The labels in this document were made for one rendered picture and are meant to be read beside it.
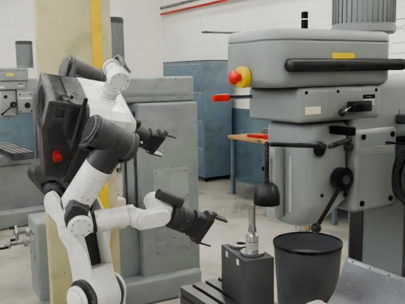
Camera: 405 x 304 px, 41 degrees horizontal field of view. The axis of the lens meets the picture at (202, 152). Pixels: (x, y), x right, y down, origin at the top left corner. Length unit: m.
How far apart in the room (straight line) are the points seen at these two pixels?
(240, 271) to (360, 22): 0.96
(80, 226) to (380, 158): 0.95
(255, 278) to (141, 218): 0.53
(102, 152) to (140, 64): 9.74
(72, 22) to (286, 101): 1.83
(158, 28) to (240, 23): 2.79
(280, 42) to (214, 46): 8.37
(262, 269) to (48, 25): 1.79
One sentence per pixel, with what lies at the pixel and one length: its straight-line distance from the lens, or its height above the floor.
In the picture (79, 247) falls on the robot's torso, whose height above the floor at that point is 1.19.
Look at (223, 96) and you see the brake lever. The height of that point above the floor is 1.70.
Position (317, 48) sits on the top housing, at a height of 1.83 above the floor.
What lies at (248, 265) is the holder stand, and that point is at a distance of 2.02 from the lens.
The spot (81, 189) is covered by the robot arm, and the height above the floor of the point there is 1.44.
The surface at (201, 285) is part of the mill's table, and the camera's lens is 2.30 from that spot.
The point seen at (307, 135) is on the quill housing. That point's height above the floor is 1.59.
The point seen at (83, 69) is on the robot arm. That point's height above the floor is 1.79.
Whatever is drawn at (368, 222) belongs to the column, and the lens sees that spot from 2.08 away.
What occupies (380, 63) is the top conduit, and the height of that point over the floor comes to 1.79.
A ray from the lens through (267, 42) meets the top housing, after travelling 1.49.
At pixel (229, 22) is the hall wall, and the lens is 9.49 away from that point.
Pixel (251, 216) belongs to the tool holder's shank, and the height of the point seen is 1.25.
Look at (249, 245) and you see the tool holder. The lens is 2.05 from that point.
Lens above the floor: 1.77
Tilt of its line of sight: 8 degrees down
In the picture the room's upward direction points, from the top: 1 degrees counter-clockwise
